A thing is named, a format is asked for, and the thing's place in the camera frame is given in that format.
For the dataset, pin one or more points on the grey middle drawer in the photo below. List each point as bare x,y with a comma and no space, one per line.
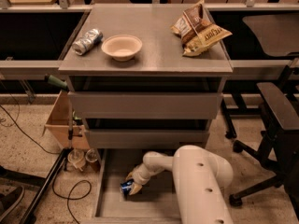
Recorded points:
156,139

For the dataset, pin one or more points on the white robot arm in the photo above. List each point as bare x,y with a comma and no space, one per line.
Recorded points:
198,175

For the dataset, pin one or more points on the brown chip bag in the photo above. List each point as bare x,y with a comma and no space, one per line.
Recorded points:
196,33

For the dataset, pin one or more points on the silver crushed can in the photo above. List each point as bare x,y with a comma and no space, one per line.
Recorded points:
87,42

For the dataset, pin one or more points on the grey drawer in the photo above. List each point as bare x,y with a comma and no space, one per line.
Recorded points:
126,105
156,139
156,203

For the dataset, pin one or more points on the green handled tool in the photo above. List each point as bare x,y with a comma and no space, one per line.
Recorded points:
52,80

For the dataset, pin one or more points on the dark shoe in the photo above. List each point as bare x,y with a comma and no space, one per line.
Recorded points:
10,201

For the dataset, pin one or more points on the beige paper bowl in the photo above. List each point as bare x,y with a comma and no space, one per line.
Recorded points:
122,48

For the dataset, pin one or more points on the grey top drawer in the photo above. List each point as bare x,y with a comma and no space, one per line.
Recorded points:
126,105

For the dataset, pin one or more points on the cardboard box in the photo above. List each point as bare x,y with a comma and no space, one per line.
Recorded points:
58,125

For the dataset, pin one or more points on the grey drawer cabinet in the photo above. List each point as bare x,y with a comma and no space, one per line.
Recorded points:
159,67

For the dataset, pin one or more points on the black office chair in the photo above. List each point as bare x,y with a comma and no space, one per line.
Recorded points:
279,149

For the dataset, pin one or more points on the clear plastic cup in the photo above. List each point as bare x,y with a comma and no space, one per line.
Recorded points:
92,159
77,158

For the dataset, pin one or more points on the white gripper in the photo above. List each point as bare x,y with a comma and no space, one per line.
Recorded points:
140,177

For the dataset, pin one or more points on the grey bottom drawer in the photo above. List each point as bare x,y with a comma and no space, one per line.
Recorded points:
156,203

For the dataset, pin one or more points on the black tripod leg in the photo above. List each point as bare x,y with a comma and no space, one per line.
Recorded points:
29,216

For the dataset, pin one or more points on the blue pepsi can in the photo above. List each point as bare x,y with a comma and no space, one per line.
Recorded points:
126,186

